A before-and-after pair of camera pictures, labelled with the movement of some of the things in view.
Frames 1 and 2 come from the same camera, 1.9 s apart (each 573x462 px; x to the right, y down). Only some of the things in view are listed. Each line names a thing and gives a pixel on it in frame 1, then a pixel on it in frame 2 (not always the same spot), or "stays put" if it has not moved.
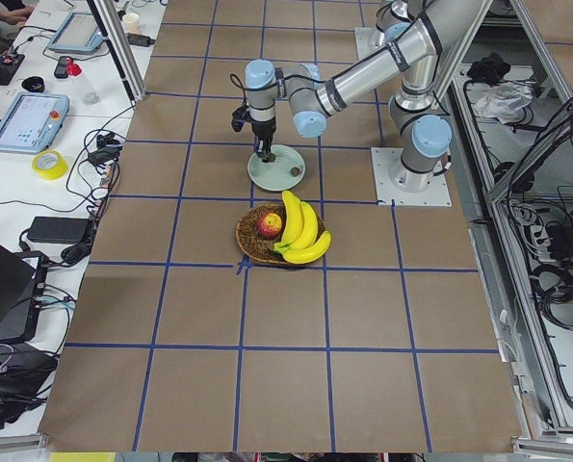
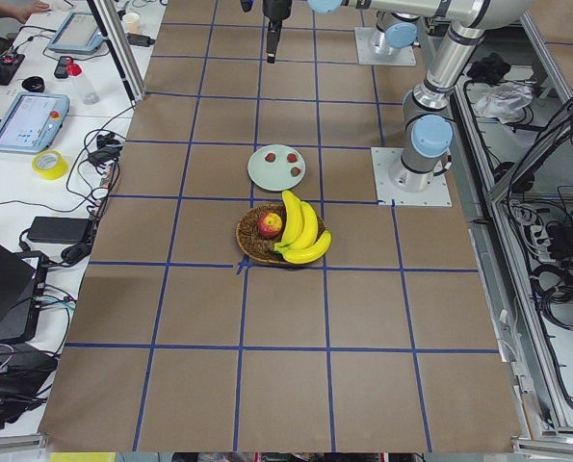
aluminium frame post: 121,48 stays put
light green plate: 275,175 stays put
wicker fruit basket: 256,245 stays put
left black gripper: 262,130 to 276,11
